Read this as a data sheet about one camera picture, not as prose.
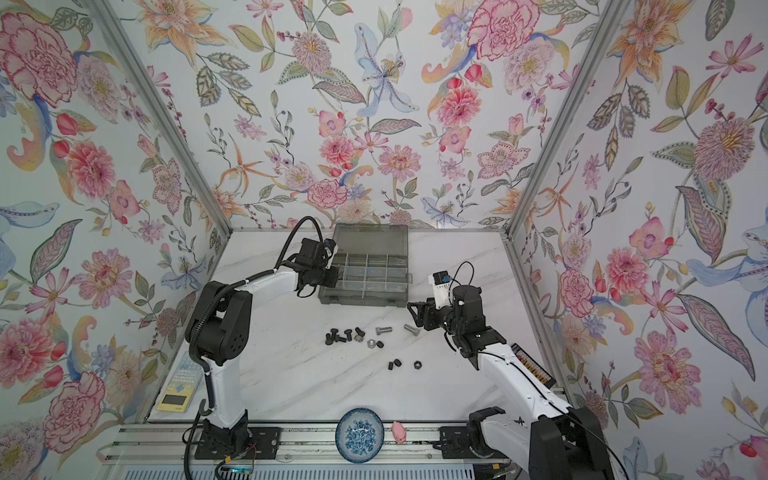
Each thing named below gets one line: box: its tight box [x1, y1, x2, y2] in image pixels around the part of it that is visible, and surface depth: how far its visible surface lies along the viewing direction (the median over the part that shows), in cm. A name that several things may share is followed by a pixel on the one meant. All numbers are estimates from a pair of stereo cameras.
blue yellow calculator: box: [156, 351, 203, 413], surface depth 84 cm
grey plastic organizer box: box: [318, 223, 413, 308], surface depth 108 cm
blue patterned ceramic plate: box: [335, 408, 385, 464], surface depth 76 cm
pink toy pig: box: [391, 421, 407, 444], surface depth 77 cm
